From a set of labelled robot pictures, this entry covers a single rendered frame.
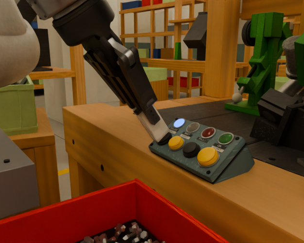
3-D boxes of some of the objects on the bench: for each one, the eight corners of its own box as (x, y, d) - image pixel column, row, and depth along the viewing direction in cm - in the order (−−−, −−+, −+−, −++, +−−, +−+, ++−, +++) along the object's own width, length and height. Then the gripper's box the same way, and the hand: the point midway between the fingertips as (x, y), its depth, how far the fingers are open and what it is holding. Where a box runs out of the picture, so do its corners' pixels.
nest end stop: (286, 132, 54) (283, 116, 51) (260, 118, 58) (256, 103, 55) (290, 128, 54) (287, 112, 51) (264, 114, 59) (260, 99, 55)
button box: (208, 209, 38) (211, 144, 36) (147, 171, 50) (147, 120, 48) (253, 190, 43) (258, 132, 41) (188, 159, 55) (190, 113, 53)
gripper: (37, 24, 39) (127, 140, 51) (67, 16, 29) (170, 164, 41) (78, -5, 41) (154, 113, 54) (119, -22, 31) (202, 129, 43)
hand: (151, 120), depth 45 cm, fingers closed
